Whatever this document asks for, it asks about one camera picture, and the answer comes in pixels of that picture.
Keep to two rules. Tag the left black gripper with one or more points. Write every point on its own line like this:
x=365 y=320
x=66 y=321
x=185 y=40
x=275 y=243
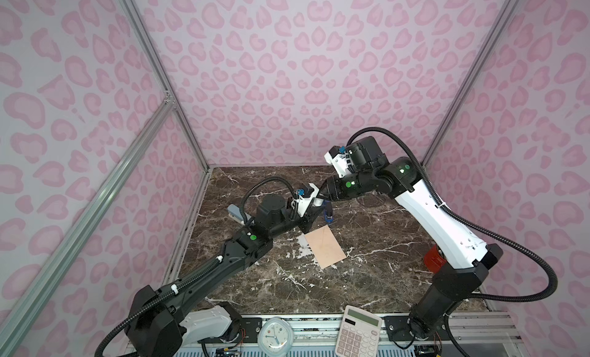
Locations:
x=309 y=218

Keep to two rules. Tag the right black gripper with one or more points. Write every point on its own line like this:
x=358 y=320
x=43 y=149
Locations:
x=336 y=189

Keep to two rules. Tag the beige envelope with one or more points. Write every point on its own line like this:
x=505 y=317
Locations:
x=324 y=246

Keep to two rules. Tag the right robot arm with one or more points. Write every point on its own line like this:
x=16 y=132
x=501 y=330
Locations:
x=469 y=258

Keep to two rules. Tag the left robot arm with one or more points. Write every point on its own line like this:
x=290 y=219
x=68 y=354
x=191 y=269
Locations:
x=155 y=317

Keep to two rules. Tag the light blue box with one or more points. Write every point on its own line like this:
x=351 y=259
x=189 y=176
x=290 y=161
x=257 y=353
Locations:
x=235 y=214

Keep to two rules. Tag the white round clock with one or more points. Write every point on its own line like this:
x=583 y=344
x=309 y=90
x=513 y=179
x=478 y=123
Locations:
x=276 y=337

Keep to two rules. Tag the white calculator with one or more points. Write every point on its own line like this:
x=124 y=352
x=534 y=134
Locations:
x=359 y=333

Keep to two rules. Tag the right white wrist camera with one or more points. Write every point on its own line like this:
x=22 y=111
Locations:
x=339 y=159

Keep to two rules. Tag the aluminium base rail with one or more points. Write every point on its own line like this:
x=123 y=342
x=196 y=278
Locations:
x=478 y=333

